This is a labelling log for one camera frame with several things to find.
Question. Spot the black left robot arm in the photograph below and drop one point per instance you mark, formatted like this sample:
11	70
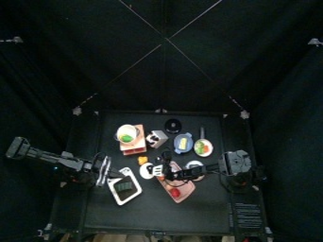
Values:
46	155

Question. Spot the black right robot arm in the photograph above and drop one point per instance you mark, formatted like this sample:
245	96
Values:
235	165

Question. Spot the dark green sushi roll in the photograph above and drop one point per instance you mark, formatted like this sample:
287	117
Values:
124	187

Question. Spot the orange toy food chunk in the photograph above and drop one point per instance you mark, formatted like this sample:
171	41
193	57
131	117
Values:
143	159

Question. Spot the white round plate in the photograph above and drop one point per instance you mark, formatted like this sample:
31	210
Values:
195	164

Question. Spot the red toy tomato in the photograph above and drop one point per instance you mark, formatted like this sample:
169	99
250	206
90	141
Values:
175	193

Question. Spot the white rectangular tray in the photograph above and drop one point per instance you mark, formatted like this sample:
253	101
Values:
124	188

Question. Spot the pink wooden toy stove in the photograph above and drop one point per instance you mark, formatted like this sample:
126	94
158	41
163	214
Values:
134	145

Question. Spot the yellow toy corn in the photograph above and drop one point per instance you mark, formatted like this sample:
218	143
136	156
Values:
183	143

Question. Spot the blue toy pan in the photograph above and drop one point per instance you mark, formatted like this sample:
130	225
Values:
183	143

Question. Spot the green toy vegetable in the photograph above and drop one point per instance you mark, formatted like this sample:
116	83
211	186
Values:
126	138

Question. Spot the green toy food piece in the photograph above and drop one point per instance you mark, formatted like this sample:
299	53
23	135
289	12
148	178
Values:
199	146

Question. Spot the orange toy food piece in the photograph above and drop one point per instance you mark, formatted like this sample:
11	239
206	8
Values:
206	148

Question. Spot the toy frying pan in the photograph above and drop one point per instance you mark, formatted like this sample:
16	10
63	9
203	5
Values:
203	145

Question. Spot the white toy pot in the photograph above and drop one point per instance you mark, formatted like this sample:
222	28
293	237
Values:
127	133

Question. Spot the black round lid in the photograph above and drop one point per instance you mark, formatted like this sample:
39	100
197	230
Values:
173	126

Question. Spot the white text label sticker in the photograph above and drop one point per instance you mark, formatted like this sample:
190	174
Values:
249	215

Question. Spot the grey frame corner bracket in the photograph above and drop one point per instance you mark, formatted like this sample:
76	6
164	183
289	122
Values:
15	40
315	41
245	114
76	110
160	110

